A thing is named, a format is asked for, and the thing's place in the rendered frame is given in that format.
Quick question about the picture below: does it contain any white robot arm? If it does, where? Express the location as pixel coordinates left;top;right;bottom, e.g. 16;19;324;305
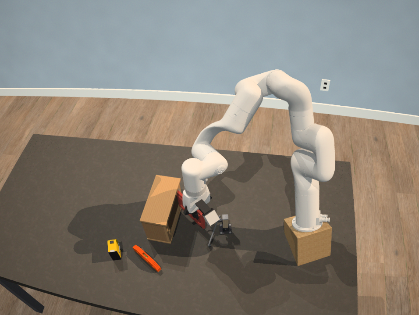
181;70;335;232

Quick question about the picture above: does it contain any tan wooden cabinet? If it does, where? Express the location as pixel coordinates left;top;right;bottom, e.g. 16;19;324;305
140;175;205;244

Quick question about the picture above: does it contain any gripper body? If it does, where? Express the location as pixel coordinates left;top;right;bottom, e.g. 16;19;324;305
182;185;210;213

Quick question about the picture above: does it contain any orange spirit level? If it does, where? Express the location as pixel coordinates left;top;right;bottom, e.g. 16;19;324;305
133;245;161;272

